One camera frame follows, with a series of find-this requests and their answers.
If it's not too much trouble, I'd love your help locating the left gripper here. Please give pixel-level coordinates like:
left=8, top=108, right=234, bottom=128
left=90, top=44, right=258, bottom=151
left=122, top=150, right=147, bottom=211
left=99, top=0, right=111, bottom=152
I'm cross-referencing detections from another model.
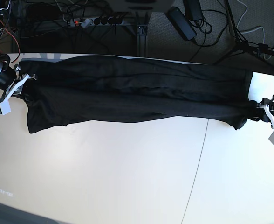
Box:
left=255, top=98, right=274, bottom=123

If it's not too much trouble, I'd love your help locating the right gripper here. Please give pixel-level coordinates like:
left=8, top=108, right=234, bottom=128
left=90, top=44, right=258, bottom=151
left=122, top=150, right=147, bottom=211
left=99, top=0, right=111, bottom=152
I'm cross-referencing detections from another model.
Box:
left=0, top=65, right=21, bottom=91

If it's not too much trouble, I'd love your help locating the dark navy T-shirt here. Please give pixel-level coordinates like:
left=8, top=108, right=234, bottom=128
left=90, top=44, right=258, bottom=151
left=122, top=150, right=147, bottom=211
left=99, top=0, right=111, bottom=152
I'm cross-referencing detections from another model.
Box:
left=20, top=56, right=260, bottom=133

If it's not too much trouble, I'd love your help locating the black tripod stand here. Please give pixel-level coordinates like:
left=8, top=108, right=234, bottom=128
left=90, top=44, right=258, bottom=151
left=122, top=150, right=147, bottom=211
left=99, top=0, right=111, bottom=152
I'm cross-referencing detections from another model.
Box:
left=215, top=0, right=274, bottom=68

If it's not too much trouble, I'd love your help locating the white plug adapter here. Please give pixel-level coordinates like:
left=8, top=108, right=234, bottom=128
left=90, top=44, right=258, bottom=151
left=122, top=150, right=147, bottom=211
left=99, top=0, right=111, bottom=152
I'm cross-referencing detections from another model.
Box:
left=80, top=18, right=93, bottom=28

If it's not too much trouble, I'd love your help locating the white power strip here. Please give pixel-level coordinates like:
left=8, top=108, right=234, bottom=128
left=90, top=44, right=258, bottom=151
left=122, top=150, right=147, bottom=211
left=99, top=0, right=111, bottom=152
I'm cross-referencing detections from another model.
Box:
left=67, top=16, right=126, bottom=28

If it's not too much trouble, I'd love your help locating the black power brick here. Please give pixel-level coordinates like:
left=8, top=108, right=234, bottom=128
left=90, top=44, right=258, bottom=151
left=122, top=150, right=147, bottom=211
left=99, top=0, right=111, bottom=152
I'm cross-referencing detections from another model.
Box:
left=166, top=7, right=197, bottom=41
left=183, top=0, right=203, bottom=21

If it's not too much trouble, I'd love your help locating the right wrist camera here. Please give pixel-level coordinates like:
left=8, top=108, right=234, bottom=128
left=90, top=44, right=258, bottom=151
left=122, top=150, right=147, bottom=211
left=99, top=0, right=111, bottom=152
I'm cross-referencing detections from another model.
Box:
left=0, top=100, right=11, bottom=115

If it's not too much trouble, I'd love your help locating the aluminium frame post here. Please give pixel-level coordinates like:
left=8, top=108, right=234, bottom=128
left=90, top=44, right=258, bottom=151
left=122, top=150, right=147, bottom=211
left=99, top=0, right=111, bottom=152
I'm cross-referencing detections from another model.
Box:
left=135, top=11, right=149, bottom=57

